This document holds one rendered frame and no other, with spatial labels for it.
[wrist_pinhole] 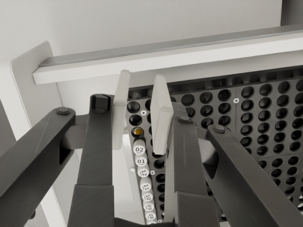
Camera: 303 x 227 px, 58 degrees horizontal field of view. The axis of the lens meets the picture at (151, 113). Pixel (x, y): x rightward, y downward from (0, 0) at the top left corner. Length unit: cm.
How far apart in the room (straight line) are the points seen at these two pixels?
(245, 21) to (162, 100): 27
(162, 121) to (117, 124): 2
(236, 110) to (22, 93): 20
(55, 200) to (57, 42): 21
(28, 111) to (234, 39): 21
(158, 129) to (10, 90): 14
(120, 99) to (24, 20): 28
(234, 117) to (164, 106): 15
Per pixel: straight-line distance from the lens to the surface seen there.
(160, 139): 16
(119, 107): 15
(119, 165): 38
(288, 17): 46
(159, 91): 18
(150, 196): 31
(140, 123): 28
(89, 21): 39
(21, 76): 26
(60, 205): 31
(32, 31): 42
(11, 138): 82
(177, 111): 17
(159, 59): 26
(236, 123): 29
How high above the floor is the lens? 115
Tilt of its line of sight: 65 degrees down
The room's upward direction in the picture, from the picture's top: 174 degrees clockwise
